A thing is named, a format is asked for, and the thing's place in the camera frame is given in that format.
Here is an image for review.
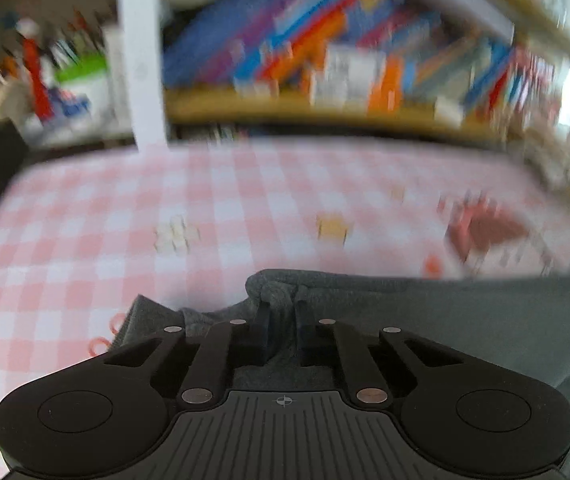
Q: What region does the pile of papers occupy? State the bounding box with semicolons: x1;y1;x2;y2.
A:
515;130;570;203

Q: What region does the wooden bookshelf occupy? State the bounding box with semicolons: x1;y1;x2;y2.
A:
165;0;570;148

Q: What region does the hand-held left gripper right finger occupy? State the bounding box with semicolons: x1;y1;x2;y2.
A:
295;300;466;411

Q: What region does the white tub with green rim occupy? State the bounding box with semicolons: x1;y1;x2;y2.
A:
57;55;112;128

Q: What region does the orange and white box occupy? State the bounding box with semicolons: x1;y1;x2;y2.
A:
307;67;380;108
325;42;408;111

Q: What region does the red and white figurine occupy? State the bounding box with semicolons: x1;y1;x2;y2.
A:
17;17;54;122

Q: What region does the white flat folder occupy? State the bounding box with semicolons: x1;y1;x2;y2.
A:
380;0;516;41

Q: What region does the grey knit sweater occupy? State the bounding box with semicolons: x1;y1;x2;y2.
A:
112;269;570;480

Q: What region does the bunch of pens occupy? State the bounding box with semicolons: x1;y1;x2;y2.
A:
40;7;110;68

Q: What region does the pink checkered bed sheet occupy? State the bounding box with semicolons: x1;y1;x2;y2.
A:
0;140;570;480

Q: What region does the white frame post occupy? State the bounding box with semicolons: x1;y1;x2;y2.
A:
117;0;170;152

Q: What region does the row of colourful books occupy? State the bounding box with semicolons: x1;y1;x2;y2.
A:
165;0;566;116

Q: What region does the tall white box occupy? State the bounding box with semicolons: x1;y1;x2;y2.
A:
102;25;126;126

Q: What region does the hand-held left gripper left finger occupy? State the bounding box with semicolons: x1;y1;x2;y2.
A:
102;300;272;411

